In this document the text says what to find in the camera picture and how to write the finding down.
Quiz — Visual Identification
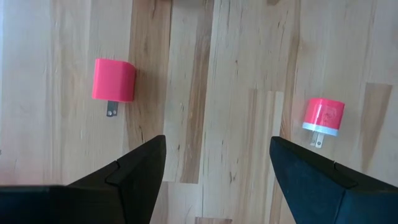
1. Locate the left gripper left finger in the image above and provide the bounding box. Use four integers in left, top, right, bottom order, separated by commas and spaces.
0, 134, 167, 224

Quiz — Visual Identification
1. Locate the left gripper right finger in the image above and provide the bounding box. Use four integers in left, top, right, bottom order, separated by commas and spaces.
269, 136, 398, 224

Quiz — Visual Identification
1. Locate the red and white wall charger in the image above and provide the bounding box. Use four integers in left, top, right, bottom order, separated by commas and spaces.
302, 97, 346, 149

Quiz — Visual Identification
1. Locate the pink cube wall charger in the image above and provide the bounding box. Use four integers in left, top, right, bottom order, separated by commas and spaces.
91, 58, 137, 118

